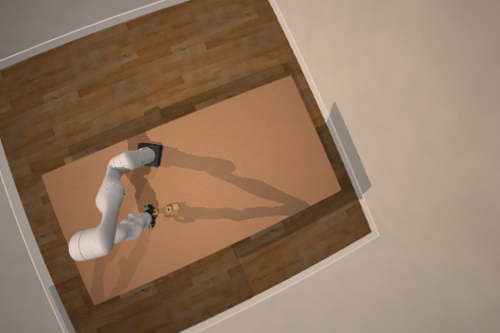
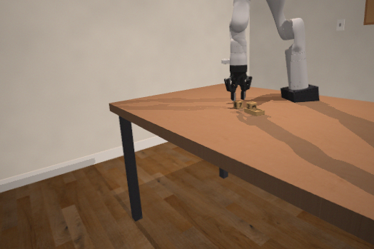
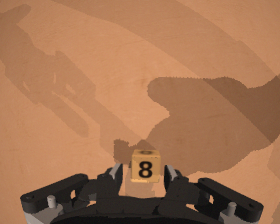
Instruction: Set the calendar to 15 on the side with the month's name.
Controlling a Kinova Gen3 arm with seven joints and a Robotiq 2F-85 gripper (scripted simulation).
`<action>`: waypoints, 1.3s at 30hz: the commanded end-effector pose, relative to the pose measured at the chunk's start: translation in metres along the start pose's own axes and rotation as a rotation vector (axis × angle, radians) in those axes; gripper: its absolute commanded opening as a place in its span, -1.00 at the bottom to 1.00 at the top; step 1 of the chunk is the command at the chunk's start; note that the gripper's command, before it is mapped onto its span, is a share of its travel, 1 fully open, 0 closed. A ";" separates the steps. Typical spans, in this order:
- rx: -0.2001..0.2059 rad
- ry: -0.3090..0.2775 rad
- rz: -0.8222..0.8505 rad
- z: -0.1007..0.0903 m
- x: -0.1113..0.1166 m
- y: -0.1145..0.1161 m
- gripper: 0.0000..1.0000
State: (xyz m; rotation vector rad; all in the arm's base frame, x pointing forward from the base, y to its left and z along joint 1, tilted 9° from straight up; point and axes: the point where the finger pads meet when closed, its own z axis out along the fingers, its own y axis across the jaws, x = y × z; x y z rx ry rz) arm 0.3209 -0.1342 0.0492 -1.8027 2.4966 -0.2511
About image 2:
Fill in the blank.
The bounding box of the tan cube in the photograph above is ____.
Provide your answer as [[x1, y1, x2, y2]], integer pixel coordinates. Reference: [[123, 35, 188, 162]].
[[233, 100, 243, 109], [246, 101, 257, 111]]

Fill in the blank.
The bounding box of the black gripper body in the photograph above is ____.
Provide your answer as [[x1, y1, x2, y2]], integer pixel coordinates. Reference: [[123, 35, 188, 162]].
[[230, 65, 247, 85]]

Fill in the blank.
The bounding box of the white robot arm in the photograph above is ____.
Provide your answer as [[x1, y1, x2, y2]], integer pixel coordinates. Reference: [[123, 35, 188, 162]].
[[221, 0, 308, 90]]

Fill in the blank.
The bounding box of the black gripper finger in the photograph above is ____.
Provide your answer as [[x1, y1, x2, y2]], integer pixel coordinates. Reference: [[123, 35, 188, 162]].
[[224, 77, 240, 101], [239, 76, 252, 100]]

